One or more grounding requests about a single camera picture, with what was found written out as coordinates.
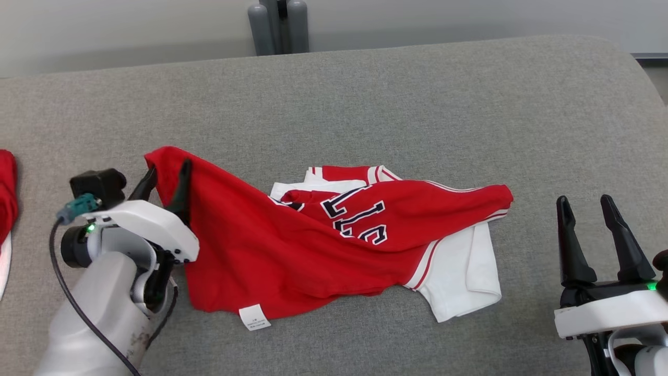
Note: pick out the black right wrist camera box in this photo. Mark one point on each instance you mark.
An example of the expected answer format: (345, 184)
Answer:
(663, 266)

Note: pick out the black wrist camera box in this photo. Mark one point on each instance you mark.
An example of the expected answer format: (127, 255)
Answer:
(96, 185)
(663, 266)

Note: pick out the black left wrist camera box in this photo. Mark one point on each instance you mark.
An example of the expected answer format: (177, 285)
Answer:
(96, 185)

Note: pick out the teal left camera connector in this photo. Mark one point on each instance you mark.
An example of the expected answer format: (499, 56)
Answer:
(78, 206)

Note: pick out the grey metal truss stand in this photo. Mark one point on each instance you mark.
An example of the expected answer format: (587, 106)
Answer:
(276, 26)

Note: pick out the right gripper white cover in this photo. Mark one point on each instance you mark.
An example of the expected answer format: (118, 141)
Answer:
(610, 313)

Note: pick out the red and white basketball jersey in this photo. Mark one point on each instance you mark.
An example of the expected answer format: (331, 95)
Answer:
(250, 250)

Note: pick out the red shorts with white stripe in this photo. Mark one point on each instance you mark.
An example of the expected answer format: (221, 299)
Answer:
(6, 198)

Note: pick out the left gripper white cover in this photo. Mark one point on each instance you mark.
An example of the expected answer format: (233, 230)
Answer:
(151, 222)

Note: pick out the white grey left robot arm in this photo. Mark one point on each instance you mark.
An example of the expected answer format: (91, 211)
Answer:
(99, 313)

